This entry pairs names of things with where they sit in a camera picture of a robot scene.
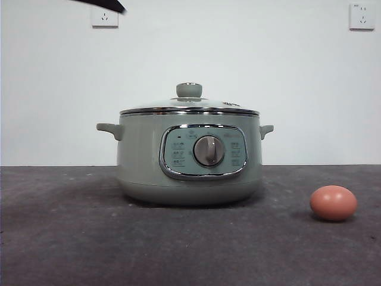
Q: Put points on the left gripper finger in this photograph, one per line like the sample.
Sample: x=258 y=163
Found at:
x=104 y=5

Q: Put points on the glass lid with green knob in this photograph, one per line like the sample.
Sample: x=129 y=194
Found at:
x=188 y=89

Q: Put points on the brown egg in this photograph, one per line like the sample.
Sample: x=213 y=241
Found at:
x=333 y=203

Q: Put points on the pale green electric pot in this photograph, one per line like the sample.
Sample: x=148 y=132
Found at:
x=140 y=167

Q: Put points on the white wall socket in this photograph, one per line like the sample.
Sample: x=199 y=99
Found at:
x=104 y=19
x=361 y=18

